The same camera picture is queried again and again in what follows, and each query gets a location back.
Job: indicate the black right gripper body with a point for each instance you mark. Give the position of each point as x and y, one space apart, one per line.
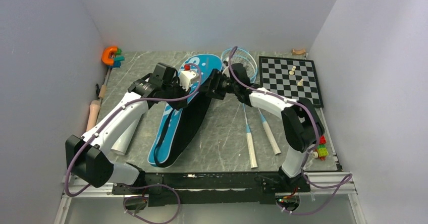
228 86

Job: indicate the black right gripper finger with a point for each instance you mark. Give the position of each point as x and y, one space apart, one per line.
213 83
217 93

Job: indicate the blue racket bag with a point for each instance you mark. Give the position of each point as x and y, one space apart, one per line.
178 127

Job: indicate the white shuttlecock tube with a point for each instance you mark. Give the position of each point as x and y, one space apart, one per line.
120 147

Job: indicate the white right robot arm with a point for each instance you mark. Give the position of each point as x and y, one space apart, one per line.
302 126

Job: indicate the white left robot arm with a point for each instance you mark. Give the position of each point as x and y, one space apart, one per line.
86 155

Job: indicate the cream chess pawn upper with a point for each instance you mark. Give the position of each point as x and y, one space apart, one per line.
293 70

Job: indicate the cream chess pawn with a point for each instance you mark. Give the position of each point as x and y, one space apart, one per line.
300 83
293 70

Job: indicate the black white chessboard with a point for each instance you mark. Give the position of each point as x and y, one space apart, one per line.
274 76

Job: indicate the cream chess pawn lower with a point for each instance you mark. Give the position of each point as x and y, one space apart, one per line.
300 83

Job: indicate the wooden arch block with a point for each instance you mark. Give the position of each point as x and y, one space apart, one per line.
298 51

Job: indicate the green blue toy blocks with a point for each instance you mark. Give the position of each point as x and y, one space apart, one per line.
117 58

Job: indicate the orange C-shaped toy block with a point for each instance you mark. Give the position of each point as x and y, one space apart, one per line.
108 55

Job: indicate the colourful brick toy car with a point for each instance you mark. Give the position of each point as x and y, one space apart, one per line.
321 151

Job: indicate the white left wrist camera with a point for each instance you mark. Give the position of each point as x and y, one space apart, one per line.
188 76

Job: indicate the beige handle tool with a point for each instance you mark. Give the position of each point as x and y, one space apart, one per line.
93 114

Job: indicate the black base frame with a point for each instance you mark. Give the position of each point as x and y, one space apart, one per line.
216 187

